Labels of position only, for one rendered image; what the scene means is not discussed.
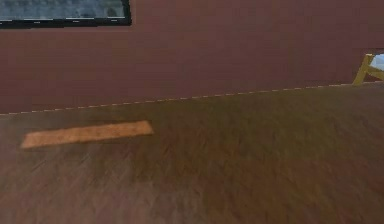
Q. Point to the black framed window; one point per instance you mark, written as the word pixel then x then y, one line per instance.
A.
pixel 60 10

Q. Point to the yellow wooden furniture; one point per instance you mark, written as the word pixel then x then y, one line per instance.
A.
pixel 364 69

